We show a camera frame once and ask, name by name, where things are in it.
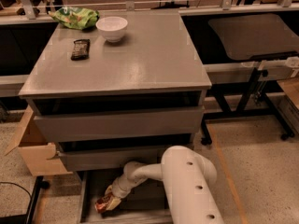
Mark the grey open bottom drawer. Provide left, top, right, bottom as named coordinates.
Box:
left=77, top=169, right=173, bottom=224

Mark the grey top drawer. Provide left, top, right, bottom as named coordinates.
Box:
left=34, top=106, right=204, bottom=142

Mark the green chip bag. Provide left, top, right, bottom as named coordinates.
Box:
left=48, top=7, right=100, bottom=30

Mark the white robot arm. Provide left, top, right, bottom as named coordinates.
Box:
left=105, top=146, right=224, bottom=224

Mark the white bowl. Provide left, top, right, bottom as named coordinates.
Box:
left=96, top=17, right=128, bottom=42

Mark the black cable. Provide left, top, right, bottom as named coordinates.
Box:
left=0, top=180, right=34, bottom=201

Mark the brown cardboard box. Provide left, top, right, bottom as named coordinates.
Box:
left=5, top=106, right=69, bottom=176

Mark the grey middle drawer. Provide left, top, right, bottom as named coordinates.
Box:
left=59, top=145, right=172, bottom=172

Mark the grey drawer cabinet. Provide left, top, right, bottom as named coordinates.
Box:
left=20, top=11, right=211, bottom=159

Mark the metal railing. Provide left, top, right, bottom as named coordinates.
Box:
left=0, top=0, right=299, bottom=21

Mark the dark snack bar wrapper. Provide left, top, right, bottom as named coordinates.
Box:
left=71, top=39, right=90, bottom=61

